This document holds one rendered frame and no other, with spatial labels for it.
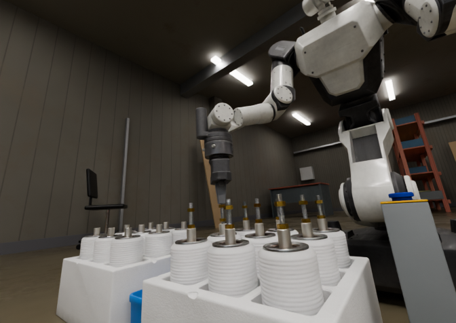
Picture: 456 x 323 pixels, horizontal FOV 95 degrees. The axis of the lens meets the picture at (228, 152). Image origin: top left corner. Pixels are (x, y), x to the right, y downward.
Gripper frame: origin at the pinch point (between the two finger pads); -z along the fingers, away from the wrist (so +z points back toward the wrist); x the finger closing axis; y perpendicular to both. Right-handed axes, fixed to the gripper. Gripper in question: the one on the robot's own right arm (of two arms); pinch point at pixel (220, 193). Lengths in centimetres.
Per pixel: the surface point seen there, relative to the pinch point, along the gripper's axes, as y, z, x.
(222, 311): 3.4, -19.7, -24.8
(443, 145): -685, 128, 416
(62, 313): 52, -35, 26
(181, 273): 10.6, -16.9, -12.5
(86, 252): 47, -16, 26
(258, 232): -7.6, -10.5, -9.6
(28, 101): 217, 144, 209
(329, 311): -10.3, -18.5, -31.6
